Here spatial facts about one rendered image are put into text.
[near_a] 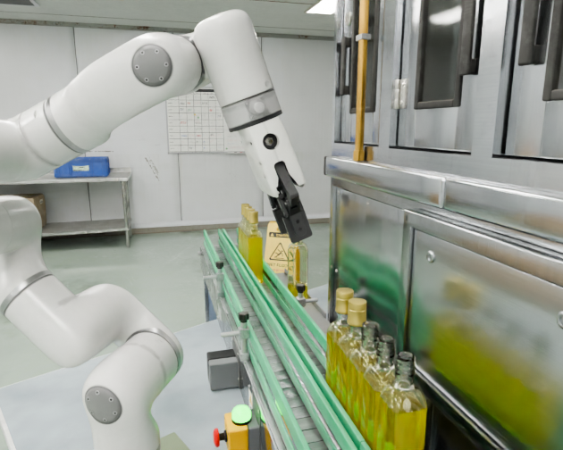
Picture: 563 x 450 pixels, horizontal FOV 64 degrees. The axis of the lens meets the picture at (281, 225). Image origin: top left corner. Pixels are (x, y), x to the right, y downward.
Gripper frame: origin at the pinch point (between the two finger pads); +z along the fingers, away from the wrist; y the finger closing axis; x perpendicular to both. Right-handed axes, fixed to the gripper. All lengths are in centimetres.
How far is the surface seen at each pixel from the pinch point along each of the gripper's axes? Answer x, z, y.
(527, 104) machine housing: -36.5, -4.4, -6.1
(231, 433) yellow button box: 23, 47, 26
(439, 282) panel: -22.3, 22.3, 4.9
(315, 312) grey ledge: -11, 53, 69
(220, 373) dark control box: 23, 49, 53
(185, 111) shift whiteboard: -32, -24, 582
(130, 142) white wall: 51, -10, 584
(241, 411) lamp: 20, 45, 28
